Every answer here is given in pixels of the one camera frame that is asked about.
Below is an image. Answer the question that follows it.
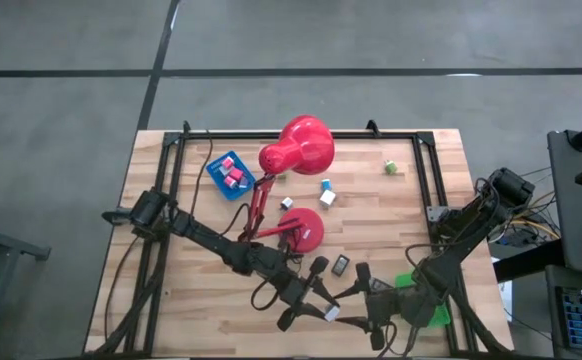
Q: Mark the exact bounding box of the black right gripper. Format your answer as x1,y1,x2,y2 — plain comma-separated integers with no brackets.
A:
333,262,415,352

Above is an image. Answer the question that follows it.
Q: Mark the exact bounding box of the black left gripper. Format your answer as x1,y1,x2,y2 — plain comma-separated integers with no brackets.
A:
270,255,342,333

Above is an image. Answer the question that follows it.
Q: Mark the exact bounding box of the black case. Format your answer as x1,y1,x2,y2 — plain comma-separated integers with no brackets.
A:
330,253,351,278

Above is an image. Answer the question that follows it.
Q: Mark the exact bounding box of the green plastic basket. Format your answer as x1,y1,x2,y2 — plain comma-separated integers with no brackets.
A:
394,271,453,330

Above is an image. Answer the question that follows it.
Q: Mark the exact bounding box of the blue plastic basket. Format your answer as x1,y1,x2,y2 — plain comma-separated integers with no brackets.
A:
205,149,258,202

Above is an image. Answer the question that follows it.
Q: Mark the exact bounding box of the red desk lamp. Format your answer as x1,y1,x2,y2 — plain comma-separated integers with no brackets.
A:
240,114,336,255

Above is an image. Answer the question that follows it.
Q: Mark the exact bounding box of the dark grey cart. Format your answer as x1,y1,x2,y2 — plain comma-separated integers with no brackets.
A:
545,128,582,274

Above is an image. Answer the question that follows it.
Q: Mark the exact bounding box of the grey metal stand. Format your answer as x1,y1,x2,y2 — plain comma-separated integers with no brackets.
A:
0,218,52,360

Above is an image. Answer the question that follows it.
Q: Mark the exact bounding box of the black lamp power cord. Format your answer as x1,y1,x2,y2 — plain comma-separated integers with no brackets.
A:
218,202,305,264

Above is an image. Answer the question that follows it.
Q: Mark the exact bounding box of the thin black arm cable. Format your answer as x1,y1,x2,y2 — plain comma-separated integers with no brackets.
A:
189,130,215,214

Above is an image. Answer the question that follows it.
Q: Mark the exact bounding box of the yellow cable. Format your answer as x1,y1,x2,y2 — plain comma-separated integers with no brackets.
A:
513,217,562,241

